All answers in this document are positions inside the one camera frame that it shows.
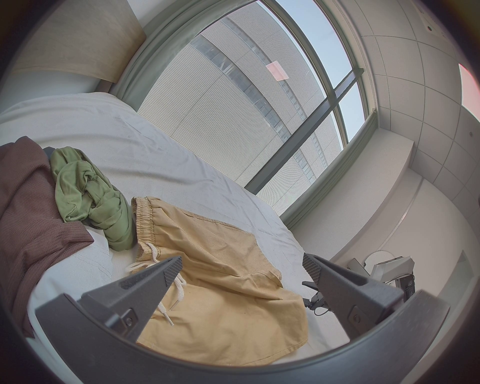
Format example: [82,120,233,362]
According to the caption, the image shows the window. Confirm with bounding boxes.
[137,0,377,226]

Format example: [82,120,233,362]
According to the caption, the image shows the bed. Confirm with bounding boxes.
[0,0,353,376]

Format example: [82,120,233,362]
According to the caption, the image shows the green garment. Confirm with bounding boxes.
[50,147,135,252]

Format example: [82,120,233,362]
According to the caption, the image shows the tan shorts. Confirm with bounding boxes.
[127,196,309,366]

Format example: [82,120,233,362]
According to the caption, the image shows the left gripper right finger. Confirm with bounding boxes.
[302,253,404,343]

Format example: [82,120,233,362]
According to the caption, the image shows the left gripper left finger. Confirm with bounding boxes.
[80,256,184,341]

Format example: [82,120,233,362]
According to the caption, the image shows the brown garment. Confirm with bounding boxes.
[0,136,94,338]

